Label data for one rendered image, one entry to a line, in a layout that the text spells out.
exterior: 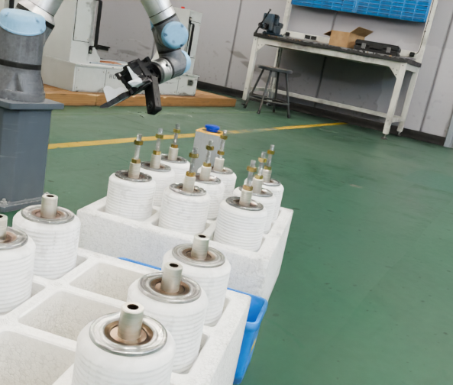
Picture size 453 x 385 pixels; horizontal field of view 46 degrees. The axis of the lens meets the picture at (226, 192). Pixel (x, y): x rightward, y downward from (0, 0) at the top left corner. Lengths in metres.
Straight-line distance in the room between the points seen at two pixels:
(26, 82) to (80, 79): 2.24
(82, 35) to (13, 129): 2.34
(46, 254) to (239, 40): 6.03
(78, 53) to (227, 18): 3.32
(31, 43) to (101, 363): 1.16
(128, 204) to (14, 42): 0.65
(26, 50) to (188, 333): 1.08
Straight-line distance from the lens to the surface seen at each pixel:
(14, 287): 0.72
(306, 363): 1.06
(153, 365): 0.52
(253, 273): 0.99
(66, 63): 3.78
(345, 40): 5.66
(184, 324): 0.62
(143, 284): 0.64
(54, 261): 0.81
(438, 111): 5.93
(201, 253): 0.73
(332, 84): 6.20
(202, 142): 1.43
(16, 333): 0.68
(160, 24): 1.60
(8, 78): 1.55
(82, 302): 0.76
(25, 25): 1.55
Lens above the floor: 0.53
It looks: 15 degrees down
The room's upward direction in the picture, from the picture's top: 11 degrees clockwise
